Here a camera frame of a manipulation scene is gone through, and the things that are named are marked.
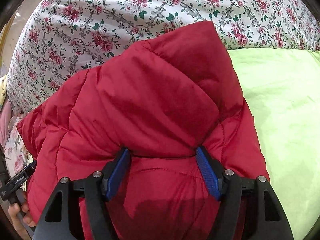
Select red quilted puffer jacket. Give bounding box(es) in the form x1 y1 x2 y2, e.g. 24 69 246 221
17 21 267 239

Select person's left hand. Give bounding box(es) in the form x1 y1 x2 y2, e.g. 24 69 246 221
8 191 36 240

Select large floral pastel pillow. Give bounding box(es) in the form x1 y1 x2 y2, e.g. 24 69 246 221
4 116 33 177

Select pink pillow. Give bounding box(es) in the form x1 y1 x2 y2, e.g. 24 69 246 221
0 99 12 148

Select yellow floral pillow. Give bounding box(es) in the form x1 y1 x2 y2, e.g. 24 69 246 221
0 74 8 107

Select light green bed sheet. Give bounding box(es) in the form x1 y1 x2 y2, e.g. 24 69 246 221
229 48 319 239

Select small rose floral quilt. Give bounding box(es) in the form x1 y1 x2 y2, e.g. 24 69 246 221
7 0 319 115

